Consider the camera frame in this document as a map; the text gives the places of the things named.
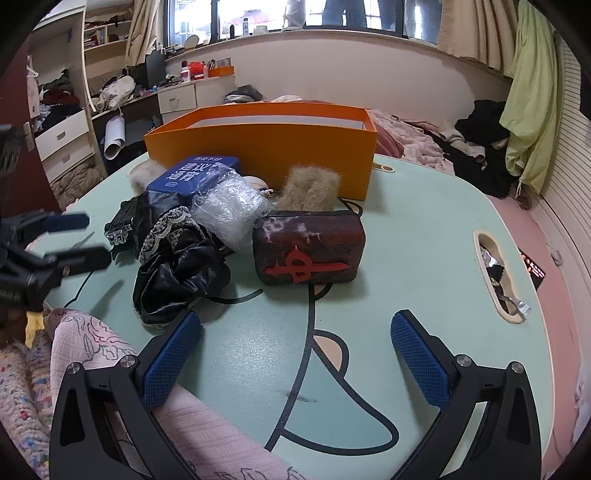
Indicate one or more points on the black lace fabric bundle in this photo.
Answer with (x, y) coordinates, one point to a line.
(180, 261)

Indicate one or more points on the black card on bed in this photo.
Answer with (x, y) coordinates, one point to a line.
(536, 273)

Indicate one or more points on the beige fluffy pompom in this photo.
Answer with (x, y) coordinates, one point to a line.
(309, 188)

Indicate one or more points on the white drawer cabinet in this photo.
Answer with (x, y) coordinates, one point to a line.
(185, 97)

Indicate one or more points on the grey folded clothes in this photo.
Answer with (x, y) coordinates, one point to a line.
(243, 94)

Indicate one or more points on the dark red patterned pouch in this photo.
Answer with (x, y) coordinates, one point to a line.
(291, 247)

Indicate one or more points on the black clothes pile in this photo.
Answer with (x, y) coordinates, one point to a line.
(476, 146)

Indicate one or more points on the blue metal tin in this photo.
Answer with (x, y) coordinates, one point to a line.
(193, 174)

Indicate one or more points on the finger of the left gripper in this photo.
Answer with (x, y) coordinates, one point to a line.
(64, 222)
(61, 264)

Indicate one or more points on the orange cardboard box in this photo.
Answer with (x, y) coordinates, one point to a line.
(270, 138)

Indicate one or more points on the rolled white paper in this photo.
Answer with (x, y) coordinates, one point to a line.
(115, 138)

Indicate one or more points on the red object on desk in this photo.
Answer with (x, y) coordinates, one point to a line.
(196, 70)

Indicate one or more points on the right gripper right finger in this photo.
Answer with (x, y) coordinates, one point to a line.
(507, 444)

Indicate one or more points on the white fluffy pompom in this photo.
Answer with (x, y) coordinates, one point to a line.
(141, 175)

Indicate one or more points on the bubble wrap bundle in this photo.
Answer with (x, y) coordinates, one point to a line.
(228, 206)

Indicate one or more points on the green hanging cloth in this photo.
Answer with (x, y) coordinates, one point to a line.
(531, 111)

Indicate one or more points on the pink quilted blanket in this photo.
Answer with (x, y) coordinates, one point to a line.
(401, 140)

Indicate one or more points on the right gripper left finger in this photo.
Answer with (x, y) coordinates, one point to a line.
(104, 425)

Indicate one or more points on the small orange storage box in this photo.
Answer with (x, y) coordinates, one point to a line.
(222, 71)

